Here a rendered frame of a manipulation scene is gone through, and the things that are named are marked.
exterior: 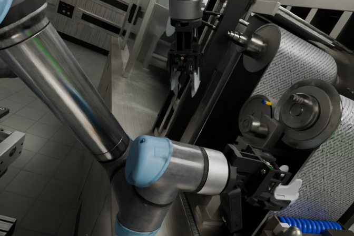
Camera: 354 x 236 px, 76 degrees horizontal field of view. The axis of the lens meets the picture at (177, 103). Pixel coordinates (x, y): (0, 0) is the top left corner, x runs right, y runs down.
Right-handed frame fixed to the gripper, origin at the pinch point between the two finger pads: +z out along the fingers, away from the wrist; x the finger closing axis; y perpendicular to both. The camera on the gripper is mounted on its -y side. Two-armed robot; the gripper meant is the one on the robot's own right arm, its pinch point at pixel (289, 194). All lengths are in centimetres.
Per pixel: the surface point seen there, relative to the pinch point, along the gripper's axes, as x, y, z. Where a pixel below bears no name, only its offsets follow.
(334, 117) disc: 0.0, 18.3, -3.0
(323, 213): -0.3, -3.8, 14.4
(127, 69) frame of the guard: 102, -14, -24
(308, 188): -0.3, 2.5, 3.5
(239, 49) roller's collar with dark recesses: 30.9, 22.1, -7.8
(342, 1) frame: 45, 52, 31
